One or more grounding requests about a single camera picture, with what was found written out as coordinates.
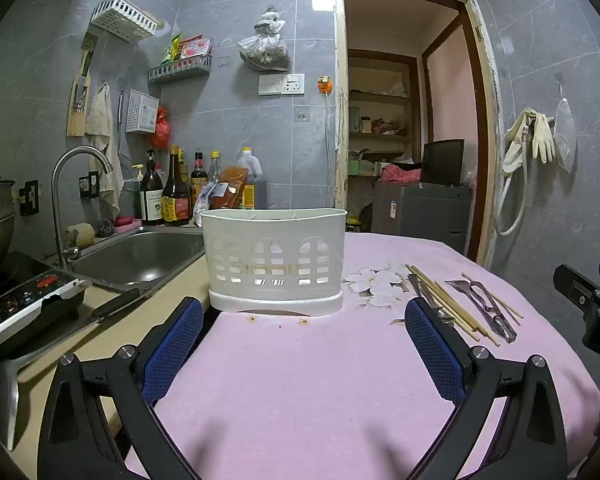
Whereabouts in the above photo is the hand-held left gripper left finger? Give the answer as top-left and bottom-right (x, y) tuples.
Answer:
(37, 296), (204, 480)

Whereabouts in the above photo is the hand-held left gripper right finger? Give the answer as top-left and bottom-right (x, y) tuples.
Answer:
(404, 297), (568, 480)

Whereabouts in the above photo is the metal fork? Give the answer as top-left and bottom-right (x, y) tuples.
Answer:
(406, 272), (456, 329)
(445, 280), (507, 344)

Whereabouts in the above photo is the white plastic utensil basket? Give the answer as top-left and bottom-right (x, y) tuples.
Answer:
(200, 207), (348, 318)

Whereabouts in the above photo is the steel sink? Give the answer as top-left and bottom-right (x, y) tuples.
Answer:
(72, 227), (206, 290)

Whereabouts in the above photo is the grey cabinet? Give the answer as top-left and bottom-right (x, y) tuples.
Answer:
(372, 180), (473, 257)

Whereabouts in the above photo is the pink floral tablecloth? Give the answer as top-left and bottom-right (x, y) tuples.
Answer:
(125, 232), (600, 480)

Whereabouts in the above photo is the clear plastic bag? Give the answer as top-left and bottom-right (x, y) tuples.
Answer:
(554, 97), (578, 173)

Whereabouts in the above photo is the blue white plastic bag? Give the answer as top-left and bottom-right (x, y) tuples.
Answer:
(193, 182), (216, 227)

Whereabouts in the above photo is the soy sauce bottle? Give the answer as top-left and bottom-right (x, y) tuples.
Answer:
(161, 145), (191, 226)

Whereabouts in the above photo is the loofah sponge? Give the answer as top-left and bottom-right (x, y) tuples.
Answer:
(62, 223), (96, 248)

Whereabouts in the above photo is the dark pump bottle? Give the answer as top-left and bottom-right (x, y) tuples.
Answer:
(140, 149), (165, 226)

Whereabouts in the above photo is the green pump bottle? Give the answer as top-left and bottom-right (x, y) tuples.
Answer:
(131, 164), (146, 221)

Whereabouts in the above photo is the induction cooker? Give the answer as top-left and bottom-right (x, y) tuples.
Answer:
(0, 250), (93, 357)

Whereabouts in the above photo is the dark vinegar bottle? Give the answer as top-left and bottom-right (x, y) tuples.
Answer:
(190, 152), (208, 202)

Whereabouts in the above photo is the pink red cloth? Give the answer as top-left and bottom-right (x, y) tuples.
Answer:
(377, 164), (423, 184)

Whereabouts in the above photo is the black monitor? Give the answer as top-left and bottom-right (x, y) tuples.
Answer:
(422, 139), (466, 187)

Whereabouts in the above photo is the cooking oil jug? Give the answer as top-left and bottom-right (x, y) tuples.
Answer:
(235, 146), (267, 209)

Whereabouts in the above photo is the steel faucet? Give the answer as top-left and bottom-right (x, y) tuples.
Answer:
(51, 146), (113, 267)

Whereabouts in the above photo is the red plastic bag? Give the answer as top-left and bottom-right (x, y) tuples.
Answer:
(152, 106), (172, 148)

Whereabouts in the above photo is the beige dish towel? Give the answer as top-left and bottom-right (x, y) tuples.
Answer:
(84, 82), (124, 221)

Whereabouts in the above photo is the wooden shelf unit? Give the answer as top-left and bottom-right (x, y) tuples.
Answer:
(347, 50), (422, 179)

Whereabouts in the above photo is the green yellow snack packet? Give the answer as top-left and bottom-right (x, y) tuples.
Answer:
(160, 32), (183, 64)

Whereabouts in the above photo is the red snack packet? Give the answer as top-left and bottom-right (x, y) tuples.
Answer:
(180, 35), (213, 61)

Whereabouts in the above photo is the hanging plastic bag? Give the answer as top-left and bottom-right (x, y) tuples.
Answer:
(237, 7), (291, 72)

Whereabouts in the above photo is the white hose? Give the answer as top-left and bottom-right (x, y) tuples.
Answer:
(495, 120), (538, 237)

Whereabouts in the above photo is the black wall outlet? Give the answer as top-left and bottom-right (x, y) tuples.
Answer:
(79, 171), (101, 199)
(19, 180), (40, 217)

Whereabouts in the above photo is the wooden door frame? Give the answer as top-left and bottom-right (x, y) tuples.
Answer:
(332, 0), (503, 268)

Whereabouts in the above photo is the white power cable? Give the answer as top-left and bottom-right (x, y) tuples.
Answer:
(324, 92), (334, 207)

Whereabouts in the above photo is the wire skimmer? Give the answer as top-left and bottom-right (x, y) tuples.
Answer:
(115, 90), (137, 192)

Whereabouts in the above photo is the white perforated wall holder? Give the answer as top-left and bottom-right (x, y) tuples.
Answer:
(126, 89), (161, 135)

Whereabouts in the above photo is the grey wall rack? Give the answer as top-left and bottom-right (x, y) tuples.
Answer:
(147, 55), (213, 84)

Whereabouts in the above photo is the white switch panel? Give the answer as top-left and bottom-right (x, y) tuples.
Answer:
(258, 73), (306, 96)

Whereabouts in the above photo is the white wall basket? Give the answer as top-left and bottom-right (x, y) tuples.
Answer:
(90, 0), (164, 43)

